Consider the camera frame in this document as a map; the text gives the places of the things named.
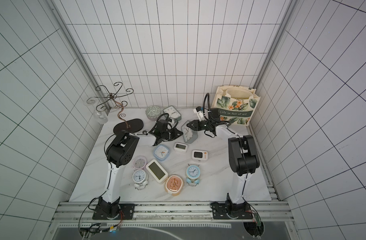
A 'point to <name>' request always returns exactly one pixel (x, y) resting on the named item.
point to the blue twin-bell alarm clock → (193, 173)
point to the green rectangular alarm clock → (172, 112)
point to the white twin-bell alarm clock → (140, 178)
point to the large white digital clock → (157, 171)
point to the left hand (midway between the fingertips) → (182, 135)
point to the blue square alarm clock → (161, 152)
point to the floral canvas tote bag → (237, 104)
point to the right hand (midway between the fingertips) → (191, 121)
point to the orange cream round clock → (174, 184)
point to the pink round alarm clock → (139, 162)
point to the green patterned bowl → (153, 112)
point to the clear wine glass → (99, 117)
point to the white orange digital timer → (199, 155)
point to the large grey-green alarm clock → (189, 134)
